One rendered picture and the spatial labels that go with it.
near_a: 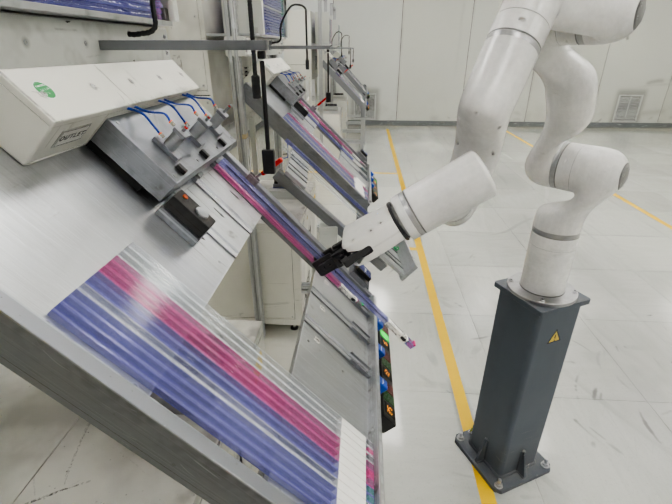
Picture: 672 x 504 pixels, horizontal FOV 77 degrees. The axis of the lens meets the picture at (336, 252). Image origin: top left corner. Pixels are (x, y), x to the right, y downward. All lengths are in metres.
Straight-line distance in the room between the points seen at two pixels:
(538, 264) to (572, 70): 0.51
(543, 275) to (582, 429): 0.88
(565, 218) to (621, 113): 8.50
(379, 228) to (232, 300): 1.57
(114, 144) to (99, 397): 0.39
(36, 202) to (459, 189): 0.58
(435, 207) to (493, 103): 0.18
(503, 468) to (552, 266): 0.75
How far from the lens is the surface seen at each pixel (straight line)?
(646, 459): 2.03
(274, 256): 2.01
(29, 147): 0.65
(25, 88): 0.65
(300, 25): 5.36
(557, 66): 1.05
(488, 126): 0.75
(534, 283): 1.31
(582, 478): 1.86
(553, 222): 1.23
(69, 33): 0.82
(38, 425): 1.15
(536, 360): 1.40
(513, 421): 1.54
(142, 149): 0.73
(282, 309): 2.15
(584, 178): 1.18
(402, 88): 8.45
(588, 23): 0.92
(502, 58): 0.77
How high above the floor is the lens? 1.34
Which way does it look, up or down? 26 degrees down
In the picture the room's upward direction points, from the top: straight up
